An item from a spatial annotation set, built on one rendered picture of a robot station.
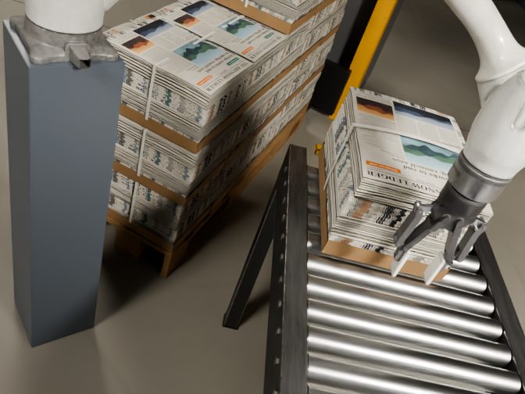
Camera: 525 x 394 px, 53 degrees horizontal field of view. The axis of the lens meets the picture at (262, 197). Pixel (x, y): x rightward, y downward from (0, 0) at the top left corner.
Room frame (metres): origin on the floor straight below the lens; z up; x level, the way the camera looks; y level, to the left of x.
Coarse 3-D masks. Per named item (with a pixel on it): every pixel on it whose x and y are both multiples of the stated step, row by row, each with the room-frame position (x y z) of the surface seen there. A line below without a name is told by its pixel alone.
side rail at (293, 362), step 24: (288, 168) 1.13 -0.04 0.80; (288, 192) 1.03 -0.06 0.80; (288, 216) 0.95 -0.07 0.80; (288, 240) 0.87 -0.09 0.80; (288, 264) 0.80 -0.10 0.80; (288, 288) 0.73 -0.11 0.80; (288, 312) 0.67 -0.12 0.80; (288, 336) 0.62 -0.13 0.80; (288, 360) 0.57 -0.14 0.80; (264, 384) 0.58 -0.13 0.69; (288, 384) 0.52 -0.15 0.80
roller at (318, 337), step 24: (312, 336) 0.64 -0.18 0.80; (336, 336) 0.66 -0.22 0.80; (360, 336) 0.69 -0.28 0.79; (360, 360) 0.64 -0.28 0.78; (384, 360) 0.65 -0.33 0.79; (408, 360) 0.67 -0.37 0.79; (432, 360) 0.69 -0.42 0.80; (456, 360) 0.71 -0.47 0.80; (456, 384) 0.68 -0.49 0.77; (480, 384) 0.69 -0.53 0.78; (504, 384) 0.70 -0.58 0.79
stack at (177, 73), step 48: (192, 0) 1.88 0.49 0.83; (144, 48) 1.41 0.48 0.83; (192, 48) 1.52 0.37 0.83; (240, 48) 1.64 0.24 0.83; (288, 48) 1.96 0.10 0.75; (144, 96) 1.35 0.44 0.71; (192, 96) 1.31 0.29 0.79; (240, 96) 1.55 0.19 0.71; (288, 96) 2.19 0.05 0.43; (144, 144) 1.34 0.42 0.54; (240, 144) 1.71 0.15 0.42; (144, 192) 1.34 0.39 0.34; (240, 192) 1.92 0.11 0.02; (144, 240) 1.33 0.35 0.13; (192, 240) 1.52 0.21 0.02
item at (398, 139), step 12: (360, 120) 1.07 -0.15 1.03; (360, 132) 1.02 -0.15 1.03; (372, 132) 1.04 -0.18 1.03; (384, 132) 1.06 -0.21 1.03; (348, 144) 1.05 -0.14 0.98; (396, 144) 1.03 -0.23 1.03; (408, 144) 1.05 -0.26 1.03; (420, 144) 1.07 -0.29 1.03; (432, 144) 1.09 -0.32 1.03; (444, 144) 1.10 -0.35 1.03; (444, 156) 1.05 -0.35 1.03; (456, 156) 1.07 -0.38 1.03; (336, 168) 1.03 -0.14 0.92
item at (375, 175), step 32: (352, 160) 0.96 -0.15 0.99; (384, 160) 0.94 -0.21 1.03; (416, 160) 0.99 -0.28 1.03; (448, 160) 1.04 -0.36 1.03; (352, 192) 0.87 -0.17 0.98; (384, 192) 0.87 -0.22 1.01; (416, 192) 0.88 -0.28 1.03; (352, 224) 0.87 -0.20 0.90; (384, 224) 0.88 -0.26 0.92; (416, 256) 0.90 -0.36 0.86
